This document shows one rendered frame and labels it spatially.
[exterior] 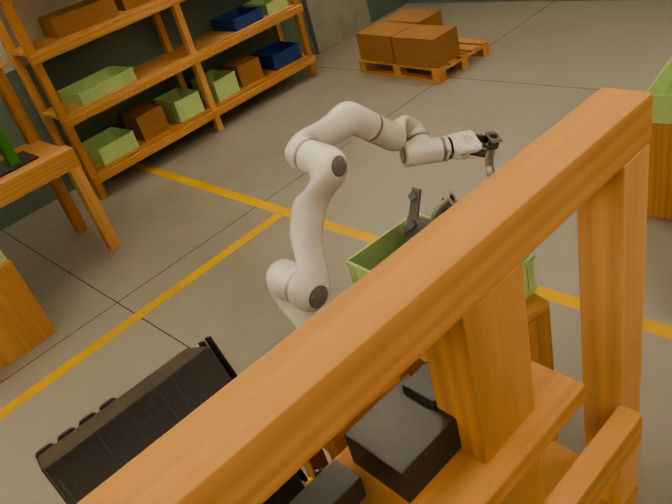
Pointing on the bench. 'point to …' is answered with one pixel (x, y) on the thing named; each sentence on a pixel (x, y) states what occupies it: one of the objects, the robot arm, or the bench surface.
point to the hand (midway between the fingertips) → (490, 142)
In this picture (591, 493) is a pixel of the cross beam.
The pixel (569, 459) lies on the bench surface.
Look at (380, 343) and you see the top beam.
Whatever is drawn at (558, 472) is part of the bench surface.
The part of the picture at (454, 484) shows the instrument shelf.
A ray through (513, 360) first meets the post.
